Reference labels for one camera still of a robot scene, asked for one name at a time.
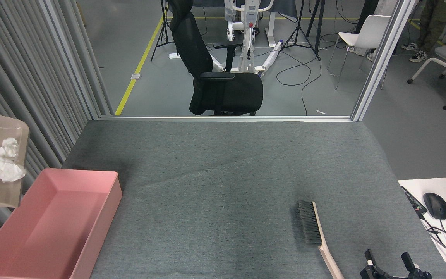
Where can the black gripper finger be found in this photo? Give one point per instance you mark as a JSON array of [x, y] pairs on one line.
[[374, 273], [418, 274]]

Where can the beige brush with black bristles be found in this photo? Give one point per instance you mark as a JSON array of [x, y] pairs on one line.
[[310, 224]]

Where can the large white paper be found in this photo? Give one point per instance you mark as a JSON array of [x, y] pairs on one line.
[[8, 170]]

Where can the small white paper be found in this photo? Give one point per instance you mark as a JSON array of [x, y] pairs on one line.
[[9, 147]]

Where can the pink plastic bin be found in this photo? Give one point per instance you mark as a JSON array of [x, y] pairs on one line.
[[48, 228]]

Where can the black computer mouse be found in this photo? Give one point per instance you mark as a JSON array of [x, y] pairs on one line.
[[436, 206]]

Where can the black flat device with buttons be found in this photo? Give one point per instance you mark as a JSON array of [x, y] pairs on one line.
[[413, 200]]

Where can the black office chair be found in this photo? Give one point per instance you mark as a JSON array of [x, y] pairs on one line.
[[227, 93]]

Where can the white plastic chair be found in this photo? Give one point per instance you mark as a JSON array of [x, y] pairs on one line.
[[366, 37]]

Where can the person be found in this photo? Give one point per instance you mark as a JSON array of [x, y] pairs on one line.
[[366, 15], [434, 23]]

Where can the black tripod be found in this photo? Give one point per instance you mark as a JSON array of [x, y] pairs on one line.
[[318, 27], [163, 35]]

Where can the white stand on wheels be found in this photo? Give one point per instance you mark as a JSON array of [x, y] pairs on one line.
[[251, 15]]

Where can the white power strip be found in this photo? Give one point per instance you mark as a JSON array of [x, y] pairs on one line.
[[174, 55]]

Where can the silver table edge rail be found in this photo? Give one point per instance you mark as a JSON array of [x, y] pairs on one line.
[[227, 118]]

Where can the silver post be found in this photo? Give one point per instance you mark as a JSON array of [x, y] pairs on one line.
[[70, 58], [381, 58]]

